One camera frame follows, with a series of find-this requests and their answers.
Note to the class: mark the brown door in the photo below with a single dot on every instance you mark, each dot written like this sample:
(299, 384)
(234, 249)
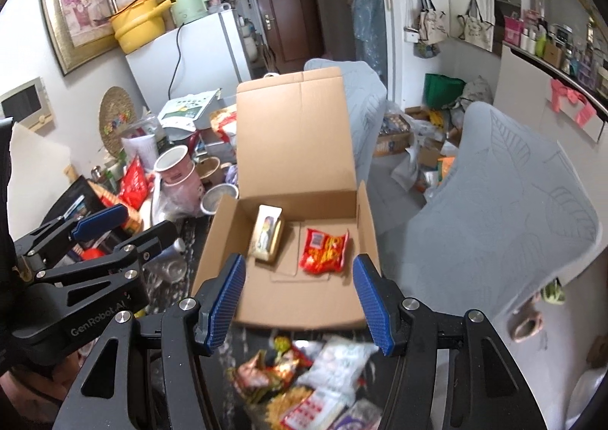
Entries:
(289, 7)

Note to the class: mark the pink slipper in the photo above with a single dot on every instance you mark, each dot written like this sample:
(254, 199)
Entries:
(525, 328)

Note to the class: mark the orange snack bag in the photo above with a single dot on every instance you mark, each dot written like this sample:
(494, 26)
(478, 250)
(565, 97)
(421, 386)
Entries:
(223, 123)

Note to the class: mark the pink paper cup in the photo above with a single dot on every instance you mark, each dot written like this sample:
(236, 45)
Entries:
(173, 169)
(185, 197)

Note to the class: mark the red foil packet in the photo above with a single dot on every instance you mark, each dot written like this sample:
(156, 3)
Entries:
(135, 183)

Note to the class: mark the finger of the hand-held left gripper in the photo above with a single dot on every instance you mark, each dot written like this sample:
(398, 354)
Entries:
(102, 216)
(152, 235)

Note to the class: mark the green white bag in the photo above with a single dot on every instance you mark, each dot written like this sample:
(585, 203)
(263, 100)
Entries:
(187, 107)

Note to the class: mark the white wall socket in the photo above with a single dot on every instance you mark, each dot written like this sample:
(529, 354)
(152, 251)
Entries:
(411, 35)

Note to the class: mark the black printed box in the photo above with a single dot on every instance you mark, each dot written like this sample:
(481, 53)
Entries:
(76, 197)

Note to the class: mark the round woven mat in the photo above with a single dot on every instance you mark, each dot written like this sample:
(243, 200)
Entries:
(116, 112)

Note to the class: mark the white foam board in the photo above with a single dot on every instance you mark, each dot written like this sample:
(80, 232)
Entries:
(38, 164)

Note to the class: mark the cream snack packet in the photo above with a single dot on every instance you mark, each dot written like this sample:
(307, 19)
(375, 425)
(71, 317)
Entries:
(267, 233)

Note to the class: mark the small grey covered chair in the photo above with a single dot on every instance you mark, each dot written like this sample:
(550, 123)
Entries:
(365, 116)

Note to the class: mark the cardboard box of goods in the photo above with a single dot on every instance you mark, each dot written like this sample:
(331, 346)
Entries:
(394, 135)

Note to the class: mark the white candy packet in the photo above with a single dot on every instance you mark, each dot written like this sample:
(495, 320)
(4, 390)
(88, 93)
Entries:
(339, 359)

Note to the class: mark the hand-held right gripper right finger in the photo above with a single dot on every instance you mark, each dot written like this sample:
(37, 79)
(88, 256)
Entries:
(373, 306)

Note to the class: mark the small brown box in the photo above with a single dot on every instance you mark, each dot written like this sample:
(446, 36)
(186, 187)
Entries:
(553, 52)

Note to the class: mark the green shopping bag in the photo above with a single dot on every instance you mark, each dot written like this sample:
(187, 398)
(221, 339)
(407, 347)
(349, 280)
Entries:
(441, 88)

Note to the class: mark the pink box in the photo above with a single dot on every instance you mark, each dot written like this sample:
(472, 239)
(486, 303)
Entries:
(513, 29)

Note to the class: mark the white plastic cup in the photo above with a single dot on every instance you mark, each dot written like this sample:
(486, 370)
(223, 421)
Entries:
(137, 147)

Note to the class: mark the person's left forearm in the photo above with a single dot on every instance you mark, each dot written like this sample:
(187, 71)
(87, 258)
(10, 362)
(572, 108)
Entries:
(23, 396)

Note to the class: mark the white wall intercom panel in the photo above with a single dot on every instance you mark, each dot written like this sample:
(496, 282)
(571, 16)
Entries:
(21, 100)

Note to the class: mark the clear glass cup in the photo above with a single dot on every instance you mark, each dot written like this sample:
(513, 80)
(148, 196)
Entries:
(166, 268)

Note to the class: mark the red yellow snack packet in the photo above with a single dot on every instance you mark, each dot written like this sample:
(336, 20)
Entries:
(323, 252)

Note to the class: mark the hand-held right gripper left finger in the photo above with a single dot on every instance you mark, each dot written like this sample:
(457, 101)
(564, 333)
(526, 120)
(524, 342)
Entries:
(225, 302)

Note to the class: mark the red colourful snack packet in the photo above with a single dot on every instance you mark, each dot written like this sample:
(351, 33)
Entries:
(259, 370)

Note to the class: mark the brown mug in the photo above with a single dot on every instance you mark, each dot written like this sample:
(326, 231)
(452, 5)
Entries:
(209, 169)

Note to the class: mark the pink bow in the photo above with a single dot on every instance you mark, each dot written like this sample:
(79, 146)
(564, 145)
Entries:
(567, 95)

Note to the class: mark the small green snack packet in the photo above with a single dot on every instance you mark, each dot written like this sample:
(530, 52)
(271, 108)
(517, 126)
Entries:
(281, 344)

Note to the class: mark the large grey covered chair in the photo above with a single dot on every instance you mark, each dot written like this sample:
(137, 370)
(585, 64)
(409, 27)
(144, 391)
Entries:
(498, 202)

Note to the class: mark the white refrigerator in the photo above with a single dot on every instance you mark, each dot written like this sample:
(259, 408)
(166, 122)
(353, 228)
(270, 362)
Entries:
(204, 55)

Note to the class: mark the white printed tote bag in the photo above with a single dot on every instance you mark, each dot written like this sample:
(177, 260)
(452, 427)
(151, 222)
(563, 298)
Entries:
(477, 29)

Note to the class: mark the white cabinet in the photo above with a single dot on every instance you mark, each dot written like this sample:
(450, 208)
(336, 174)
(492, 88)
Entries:
(527, 78)

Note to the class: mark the yellow pot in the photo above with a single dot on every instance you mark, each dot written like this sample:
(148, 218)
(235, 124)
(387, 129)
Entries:
(137, 26)

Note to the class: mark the blue plastic garment cover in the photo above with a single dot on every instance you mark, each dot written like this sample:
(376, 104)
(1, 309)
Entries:
(370, 17)

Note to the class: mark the purple snack packet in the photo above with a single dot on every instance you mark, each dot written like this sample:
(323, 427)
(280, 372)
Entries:
(361, 418)

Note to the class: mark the red plastic lid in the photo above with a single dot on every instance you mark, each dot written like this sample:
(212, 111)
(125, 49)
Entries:
(92, 253)

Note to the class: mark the green slipper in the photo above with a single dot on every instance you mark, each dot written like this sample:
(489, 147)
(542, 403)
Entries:
(553, 294)

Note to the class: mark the white cloth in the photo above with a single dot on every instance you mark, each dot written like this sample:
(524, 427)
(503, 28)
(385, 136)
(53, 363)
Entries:
(589, 396)

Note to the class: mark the gold framed flower picture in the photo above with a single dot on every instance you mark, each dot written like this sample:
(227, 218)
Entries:
(80, 7)

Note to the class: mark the red white snack packet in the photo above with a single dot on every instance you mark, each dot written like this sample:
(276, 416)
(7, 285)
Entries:
(311, 413)

